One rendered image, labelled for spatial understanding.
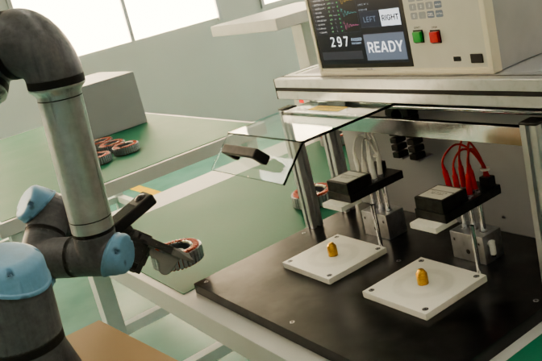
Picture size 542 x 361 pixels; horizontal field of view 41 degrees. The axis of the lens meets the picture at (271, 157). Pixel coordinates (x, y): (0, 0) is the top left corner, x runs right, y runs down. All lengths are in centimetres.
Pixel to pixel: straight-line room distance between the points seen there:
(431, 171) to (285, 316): 46
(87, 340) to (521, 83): 82
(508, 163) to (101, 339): 79
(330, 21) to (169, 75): 483
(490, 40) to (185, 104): 524
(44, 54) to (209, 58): 521
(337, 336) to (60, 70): 62
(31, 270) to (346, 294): 55
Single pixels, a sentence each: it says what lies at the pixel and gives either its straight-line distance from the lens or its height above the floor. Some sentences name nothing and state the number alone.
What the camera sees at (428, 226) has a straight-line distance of 124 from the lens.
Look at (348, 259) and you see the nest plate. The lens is 141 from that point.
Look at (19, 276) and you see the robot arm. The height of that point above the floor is 103.
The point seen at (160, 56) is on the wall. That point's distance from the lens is 618.
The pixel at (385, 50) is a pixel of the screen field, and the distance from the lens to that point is 133.
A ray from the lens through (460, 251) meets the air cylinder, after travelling 136.
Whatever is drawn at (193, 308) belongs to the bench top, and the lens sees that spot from 146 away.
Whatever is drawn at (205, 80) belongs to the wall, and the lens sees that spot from 637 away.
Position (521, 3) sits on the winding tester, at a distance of 123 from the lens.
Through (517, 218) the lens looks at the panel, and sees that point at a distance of 142.
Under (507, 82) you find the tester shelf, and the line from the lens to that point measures 113.
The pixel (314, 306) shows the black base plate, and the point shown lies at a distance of 129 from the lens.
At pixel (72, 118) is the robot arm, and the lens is 124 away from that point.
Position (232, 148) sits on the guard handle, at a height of 106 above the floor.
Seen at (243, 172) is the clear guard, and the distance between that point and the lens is 129.
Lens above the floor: 136
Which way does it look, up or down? 15 degrees down
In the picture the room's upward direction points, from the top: 14 degrees counter-clockwise
